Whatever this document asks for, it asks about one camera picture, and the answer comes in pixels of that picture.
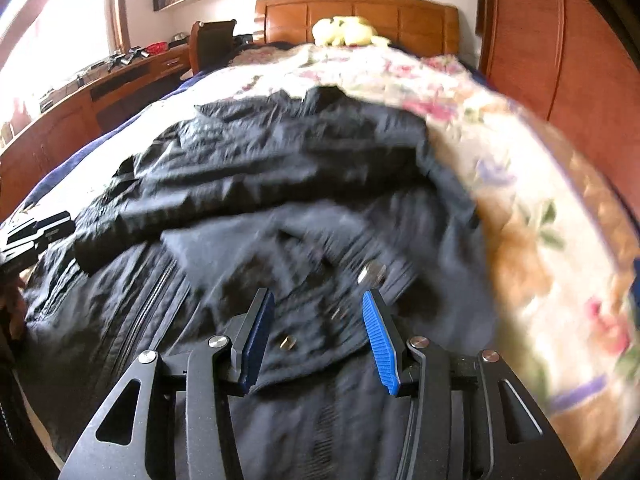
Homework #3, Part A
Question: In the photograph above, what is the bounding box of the black quilted jacket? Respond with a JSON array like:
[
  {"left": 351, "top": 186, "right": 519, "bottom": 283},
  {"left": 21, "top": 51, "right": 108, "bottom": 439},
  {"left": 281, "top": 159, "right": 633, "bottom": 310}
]
[{"left": 20, "top": 85, "right": 496, "bottom": 480}]

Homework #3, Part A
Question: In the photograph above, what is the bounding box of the yellow plush toy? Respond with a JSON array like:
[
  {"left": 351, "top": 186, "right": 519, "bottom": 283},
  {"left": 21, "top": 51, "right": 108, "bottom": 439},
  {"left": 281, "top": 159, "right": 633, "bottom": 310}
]
[{"left": 312, "top": 15, "right": 394, "bottom": 49}]

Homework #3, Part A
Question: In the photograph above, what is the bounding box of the wooden chair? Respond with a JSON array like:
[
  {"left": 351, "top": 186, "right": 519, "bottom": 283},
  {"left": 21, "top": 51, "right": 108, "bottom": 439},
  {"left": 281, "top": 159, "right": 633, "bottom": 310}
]
[{"left": 189, "top": 19, "right": 239, "bottom": 72}]

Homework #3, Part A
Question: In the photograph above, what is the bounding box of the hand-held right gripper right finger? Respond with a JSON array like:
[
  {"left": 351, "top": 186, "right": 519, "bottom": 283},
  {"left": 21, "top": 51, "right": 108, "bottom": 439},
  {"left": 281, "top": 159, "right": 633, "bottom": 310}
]
[{"left": 361, "top": 289, "right": 581, "bottom": 480}]

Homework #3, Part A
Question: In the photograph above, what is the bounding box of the wooden slatted wardrobe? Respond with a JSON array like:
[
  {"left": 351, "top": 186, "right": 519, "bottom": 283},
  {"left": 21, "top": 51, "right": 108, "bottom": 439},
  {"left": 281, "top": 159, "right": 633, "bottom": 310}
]
[{"left": 474, "top": 0, "right": 640, "bottom": 201}]

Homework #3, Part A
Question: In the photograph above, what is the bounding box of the window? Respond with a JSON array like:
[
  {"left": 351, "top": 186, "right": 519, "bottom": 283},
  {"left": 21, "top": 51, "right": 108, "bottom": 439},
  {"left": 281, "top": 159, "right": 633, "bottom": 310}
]
[{"left": 0, "top": 0, "right": 132, "bottom": 128}]

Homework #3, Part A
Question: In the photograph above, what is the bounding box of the person's left hand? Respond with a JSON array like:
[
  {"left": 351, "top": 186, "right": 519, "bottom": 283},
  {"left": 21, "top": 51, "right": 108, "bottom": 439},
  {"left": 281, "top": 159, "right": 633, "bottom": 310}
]
[{"left": 0, "top": 284, "right": 27, "bottom": 337}]

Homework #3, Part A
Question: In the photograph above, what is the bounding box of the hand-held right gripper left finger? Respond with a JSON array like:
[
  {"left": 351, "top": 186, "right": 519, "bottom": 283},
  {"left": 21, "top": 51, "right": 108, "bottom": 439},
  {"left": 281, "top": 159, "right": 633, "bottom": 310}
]
[{"left": 60, "top": 287, "right": 277, "bottom": 480}]

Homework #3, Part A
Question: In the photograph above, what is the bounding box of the dark blue bed sheet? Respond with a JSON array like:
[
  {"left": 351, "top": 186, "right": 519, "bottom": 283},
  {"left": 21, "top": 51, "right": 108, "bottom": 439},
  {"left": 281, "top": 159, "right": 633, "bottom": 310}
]
[{"left": 0, "top": 67, "right": 211, "bottom": 226}]

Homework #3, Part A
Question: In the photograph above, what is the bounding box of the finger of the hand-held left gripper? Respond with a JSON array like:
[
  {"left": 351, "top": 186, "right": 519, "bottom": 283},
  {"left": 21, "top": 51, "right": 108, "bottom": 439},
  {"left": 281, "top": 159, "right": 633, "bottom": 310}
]
[
  {"left": 4, "top": 211, "right": 72, "bottom": 240},
  {"left": 0, "top": 224, "right": 77, "bottom": 267}
]

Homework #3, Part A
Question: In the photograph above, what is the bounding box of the floral blanket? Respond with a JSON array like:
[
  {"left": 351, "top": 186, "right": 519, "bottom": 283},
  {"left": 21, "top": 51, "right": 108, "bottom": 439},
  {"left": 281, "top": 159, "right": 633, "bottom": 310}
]
[{"left": 10, "top": 42, "right": 640, "bottom": 416}]

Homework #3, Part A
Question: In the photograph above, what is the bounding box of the wooden desk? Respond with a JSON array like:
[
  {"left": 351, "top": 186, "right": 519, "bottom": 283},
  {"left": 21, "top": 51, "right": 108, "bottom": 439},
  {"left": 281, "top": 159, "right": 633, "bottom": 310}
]
[{"left": 0, "top": 44, "right": 195, "bottom": 211}]

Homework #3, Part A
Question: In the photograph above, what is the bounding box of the wooden bed headboard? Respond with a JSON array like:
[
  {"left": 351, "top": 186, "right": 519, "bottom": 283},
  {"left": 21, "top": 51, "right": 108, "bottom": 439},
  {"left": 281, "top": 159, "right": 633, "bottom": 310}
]
[{"left": 254, "top": 0, "right": 461, "bottom": 57}]

